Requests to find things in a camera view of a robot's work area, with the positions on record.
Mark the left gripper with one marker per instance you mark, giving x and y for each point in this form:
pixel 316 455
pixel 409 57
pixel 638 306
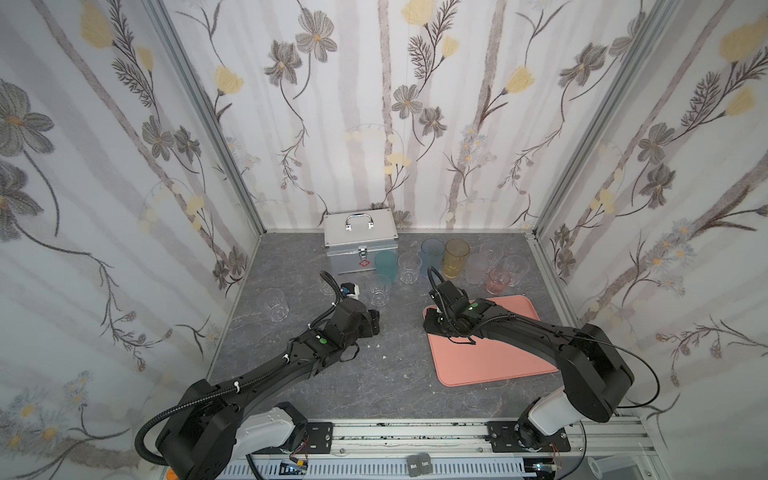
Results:
pixel 369 321

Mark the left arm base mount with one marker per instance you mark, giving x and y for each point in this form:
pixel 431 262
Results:
pixel 313 438

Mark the clear faceted cup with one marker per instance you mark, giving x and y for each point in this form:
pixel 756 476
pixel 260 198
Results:
pixel 409 267
pixel 379 287
pixel 328 286

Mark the clear cup far left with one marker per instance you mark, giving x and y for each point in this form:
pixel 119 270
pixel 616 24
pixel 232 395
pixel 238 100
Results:
pixel 274 304

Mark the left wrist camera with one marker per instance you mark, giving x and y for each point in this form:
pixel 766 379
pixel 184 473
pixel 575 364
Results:
pixel 350 290

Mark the clear faceted cup by case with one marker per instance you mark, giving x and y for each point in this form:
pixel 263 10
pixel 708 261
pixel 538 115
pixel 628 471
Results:
pixel 328 286

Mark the clear faceted cup front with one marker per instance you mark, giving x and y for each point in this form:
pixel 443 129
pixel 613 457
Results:
pixel 379 287

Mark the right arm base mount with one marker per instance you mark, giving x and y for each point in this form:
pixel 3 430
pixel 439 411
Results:
pixel 510 437

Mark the teal plastic cup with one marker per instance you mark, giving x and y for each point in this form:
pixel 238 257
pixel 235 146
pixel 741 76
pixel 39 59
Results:
pixel 386 263

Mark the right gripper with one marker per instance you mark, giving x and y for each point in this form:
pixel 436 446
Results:
pixel 435 321

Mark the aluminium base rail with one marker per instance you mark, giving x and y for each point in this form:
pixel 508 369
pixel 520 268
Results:
pixel 431 449

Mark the frosted dimpled cup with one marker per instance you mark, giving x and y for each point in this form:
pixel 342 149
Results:
pixel 477 265

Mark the pink plastic tray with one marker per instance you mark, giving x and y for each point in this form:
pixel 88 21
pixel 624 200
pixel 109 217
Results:
pixel 486 361

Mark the pink plastic cup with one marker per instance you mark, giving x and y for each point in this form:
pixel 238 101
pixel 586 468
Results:
pixel 497 280

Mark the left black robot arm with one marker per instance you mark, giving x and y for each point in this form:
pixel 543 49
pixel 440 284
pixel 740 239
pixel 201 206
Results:
pixel 197 437

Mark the silver first aid case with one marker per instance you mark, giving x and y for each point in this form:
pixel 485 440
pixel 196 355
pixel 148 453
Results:
pixel 353 241

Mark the amber plastic cup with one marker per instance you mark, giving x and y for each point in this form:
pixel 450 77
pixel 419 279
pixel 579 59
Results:
pixel 456 254

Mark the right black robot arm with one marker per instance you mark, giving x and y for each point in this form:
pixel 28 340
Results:
pixel 595 375

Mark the blue plastic cup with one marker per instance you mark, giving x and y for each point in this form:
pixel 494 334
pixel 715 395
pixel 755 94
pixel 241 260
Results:
pixel 432 251

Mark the clear cup right back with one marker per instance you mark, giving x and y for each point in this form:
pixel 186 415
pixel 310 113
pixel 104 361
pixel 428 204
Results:
pixel 517 266

